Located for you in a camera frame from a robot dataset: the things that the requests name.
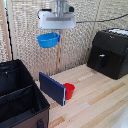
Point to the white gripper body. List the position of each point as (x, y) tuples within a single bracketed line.
[(56, 20)]

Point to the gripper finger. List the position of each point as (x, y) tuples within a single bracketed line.
[(54, 31), (60, 36)]

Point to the blue bowl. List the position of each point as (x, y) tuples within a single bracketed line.
[(47, 40)]

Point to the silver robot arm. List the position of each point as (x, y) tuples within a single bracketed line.
[(61, 5)]

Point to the black chest box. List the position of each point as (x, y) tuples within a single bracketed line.
[(110, 55)]

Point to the red plastic cup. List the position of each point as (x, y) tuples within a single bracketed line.
[(69, 91)]

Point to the dark blue flat book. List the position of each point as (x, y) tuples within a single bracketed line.
[(51, 87)]

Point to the white sheet on chest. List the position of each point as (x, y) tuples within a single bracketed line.
[(119, 31)]

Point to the black open storage case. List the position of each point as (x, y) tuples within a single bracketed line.
[(18, 96)]

